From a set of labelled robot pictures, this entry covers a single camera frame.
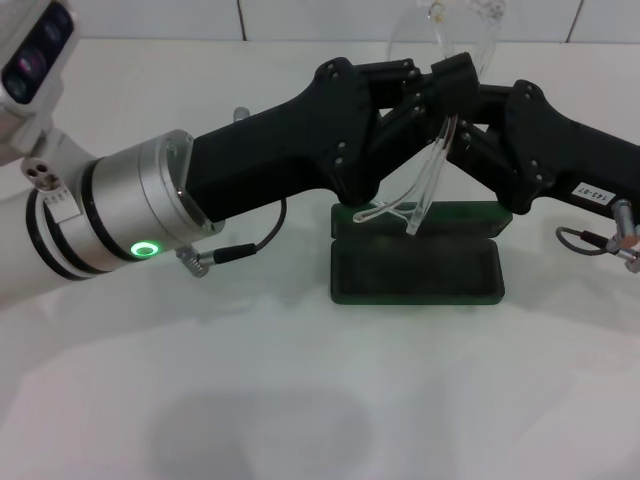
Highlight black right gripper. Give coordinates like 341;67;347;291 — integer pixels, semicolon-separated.
447;78;640;219

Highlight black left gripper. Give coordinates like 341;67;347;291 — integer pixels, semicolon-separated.
187;56;449;222

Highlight clear plastic glasses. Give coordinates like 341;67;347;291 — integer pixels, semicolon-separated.
352;0;506;237

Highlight green glasses case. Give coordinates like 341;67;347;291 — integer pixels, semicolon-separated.
329;200;514;306

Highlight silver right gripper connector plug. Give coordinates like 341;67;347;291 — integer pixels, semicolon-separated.
612;198;634;240

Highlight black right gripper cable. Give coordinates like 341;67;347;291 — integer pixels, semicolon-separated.
556;226;640;274

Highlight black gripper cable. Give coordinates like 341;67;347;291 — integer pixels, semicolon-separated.
175;197;289;279
556;226;640;274

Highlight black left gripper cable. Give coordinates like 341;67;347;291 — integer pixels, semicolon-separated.
175;197;289;279

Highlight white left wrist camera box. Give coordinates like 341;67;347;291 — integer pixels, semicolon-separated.
0;0;81;169

